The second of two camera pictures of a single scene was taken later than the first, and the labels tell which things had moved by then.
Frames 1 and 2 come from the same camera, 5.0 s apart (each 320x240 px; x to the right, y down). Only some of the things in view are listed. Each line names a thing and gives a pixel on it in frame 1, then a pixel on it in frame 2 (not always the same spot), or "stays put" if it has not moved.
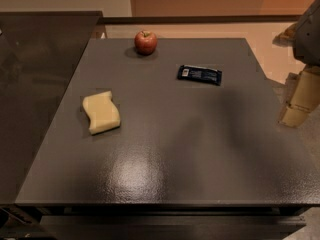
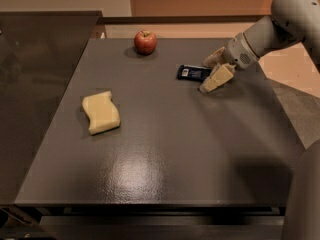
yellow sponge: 102,112 stays put
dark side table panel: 40,52 stays put
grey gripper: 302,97 → 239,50
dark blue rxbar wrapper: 200,74 stays put
